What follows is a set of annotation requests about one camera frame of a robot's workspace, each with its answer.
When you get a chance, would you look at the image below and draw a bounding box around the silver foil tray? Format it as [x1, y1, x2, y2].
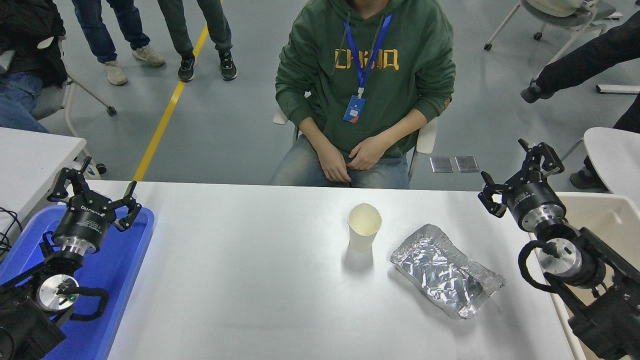
[390, 223, 506, 320]

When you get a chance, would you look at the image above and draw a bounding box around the white bar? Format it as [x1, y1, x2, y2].
[596, 84, 640, 95]

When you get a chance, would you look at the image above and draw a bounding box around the grey chair with white armrests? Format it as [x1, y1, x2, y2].
[272, 90, 439, 183]

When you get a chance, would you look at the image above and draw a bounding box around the person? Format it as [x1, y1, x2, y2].
[71, 0, 166, 86]
[270, 0, 457, 190]
[520, 9, 640, 192]
[0, 0, 69, 134]
[157, 0, 238, 83]

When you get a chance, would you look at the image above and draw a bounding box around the metal floor socket plate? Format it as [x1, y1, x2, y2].
[429, 156, 455, 174]
[454, 156, 480, 174]

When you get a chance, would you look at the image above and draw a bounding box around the white side table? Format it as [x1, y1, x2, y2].
[0, 126, 87, 240]

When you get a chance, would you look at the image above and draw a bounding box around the blue lanyard with badge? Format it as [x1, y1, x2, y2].
[342, 12, 394, 124]

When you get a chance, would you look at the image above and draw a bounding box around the white paper cup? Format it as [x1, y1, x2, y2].
[348, 203, 383, 253]

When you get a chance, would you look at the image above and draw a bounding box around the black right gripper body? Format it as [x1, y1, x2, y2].
[501, 180, 567, 229]

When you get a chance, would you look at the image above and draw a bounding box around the black cable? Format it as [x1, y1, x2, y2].
[0, 206, 24, 261]

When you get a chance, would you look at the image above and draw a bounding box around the person's left hand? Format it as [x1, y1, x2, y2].
[346, 135, 397, 171]

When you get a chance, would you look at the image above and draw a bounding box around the person's right hand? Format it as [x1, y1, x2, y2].
[319, 146, 354, 184]

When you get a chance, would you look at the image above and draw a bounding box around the grey wheeled chair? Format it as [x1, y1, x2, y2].
[32, 35, 118, 180]
[484, 0, 624, 81]

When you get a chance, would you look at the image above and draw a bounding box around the large pale plastic bin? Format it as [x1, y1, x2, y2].
[530, 192, 640, 360]

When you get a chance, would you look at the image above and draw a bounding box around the blue plastic tray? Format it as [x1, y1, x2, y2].
[0, 204, 156, 360]

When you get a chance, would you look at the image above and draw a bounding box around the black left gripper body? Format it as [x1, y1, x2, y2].
[55, 195, 118, 246]

